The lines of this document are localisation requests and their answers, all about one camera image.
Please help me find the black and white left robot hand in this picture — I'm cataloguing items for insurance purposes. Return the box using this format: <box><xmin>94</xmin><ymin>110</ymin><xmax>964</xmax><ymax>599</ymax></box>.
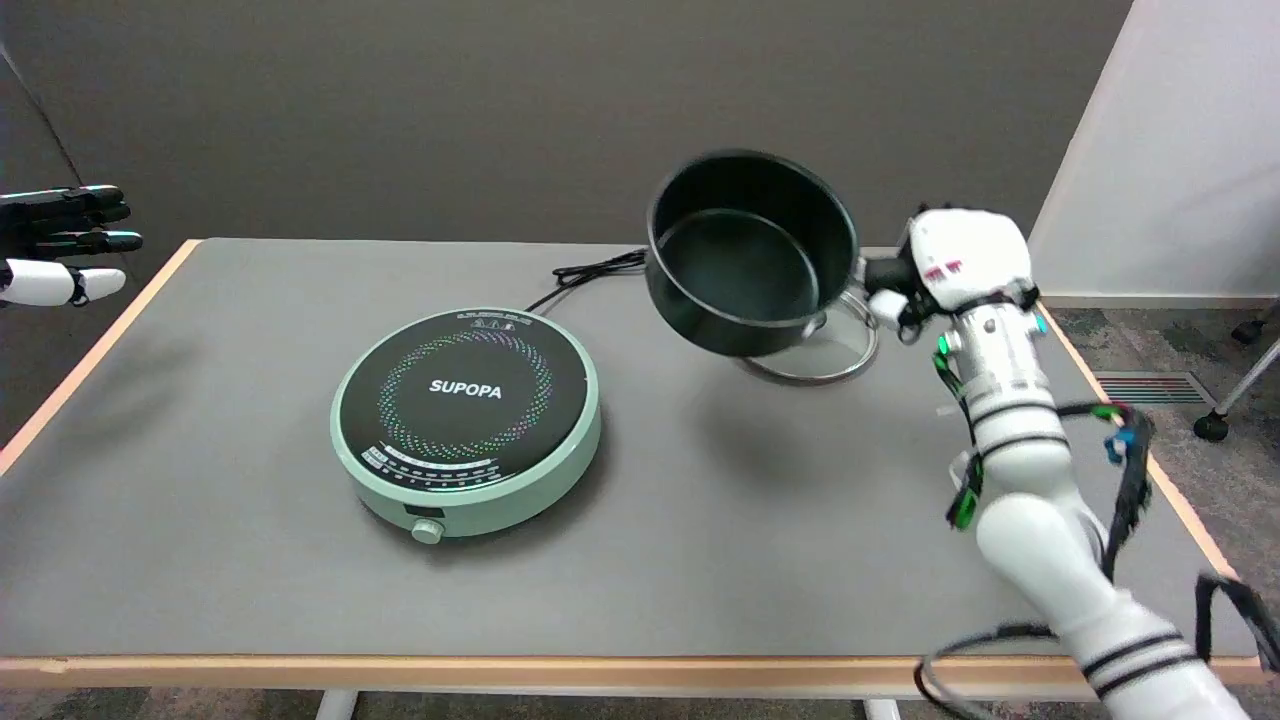
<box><xmin>0</xmin><ymin>185</ymin><xmax>144</xmax><ymax>308</ymax></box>

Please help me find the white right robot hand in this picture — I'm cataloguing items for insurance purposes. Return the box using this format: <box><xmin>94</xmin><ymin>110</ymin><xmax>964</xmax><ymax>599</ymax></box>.
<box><xmin>865</xmin><ymin>205</ymin><xmax>1042</xmax><ymax>346</ymax></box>

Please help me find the black soup pot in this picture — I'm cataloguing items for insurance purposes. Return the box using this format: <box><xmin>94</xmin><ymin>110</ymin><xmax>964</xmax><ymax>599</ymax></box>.
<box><xmin>645</xmin><ymin>150</ymin><xmax>906</xmax><ymax>358</ymax></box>

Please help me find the glass pot lid black knob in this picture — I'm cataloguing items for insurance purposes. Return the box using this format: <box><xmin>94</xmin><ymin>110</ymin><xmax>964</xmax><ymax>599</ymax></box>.
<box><xmin>735</xmin><ymin>288</ymin><xmax>881</xmax><ymax>386</ymax></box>

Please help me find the green round induction stove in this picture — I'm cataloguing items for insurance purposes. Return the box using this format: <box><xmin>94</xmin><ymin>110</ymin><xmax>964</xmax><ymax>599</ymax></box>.
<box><xmin>330</xmin><ymin>307</ymin><xmax>603</xmax><ymax>546</ymax></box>

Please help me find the metal floor vent grille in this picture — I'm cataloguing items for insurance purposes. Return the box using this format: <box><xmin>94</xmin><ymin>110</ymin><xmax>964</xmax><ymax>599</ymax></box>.
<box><xmin>1092</xmin><ymin>372</ymin><xmax>1217</xmax><ymax>409</ymax></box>

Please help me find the grey table mat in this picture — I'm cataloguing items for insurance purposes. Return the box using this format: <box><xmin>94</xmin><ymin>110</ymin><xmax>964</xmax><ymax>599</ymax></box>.
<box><xmin>0</xmin><ymin>238</ymin><xmax>1263</xmax><ymax>658</ymax></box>

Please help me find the black chair caster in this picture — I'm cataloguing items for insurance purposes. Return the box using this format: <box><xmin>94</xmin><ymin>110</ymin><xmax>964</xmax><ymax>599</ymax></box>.
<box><xmin>1231</xmin><ymin>300</ymin><xmax>1280</xmax><ymax>347</ymax></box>

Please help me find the grey chair leg with caster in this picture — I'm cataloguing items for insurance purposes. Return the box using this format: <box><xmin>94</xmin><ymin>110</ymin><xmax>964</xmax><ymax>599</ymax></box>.
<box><xmin>1193</xmin><ymin>338</ymin><xmax>1280</xmax><ymax>444</ymax></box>

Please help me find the black cable with green tags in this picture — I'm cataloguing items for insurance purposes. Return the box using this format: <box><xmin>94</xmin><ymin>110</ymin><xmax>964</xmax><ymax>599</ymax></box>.
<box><xmin>933</xmin><ymin>335</ymin><xmax>987</xmax><ymax>532</ymax></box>

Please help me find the black cable with blue connector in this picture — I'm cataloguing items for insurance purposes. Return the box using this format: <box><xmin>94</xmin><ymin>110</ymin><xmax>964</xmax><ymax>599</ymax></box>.
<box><xmin>1055</xmin><ymin>400</ymin><xmax>1157</xmax><ymax>583</ymax></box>

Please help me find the black stove power cord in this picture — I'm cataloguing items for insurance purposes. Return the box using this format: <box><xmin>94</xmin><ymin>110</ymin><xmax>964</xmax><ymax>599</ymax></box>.
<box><xmin>522</xmin><ymin>250</ymin><xmax>649</xmax><ymax>316</ymax></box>

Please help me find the black and grey cable loop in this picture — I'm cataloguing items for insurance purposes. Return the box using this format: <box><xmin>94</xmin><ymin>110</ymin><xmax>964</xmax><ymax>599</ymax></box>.
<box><xmin>914</xmin><ymin>623</ymin><xmax>1061</xmax><ymax>720</ymax></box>

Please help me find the thick black wrapped cable loop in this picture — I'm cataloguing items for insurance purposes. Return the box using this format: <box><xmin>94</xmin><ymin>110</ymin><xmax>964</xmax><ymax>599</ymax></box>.
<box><xmin>1194</xmin><ymin>574</ymin><xmax>1280</xmax><ymax>673</ymax></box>

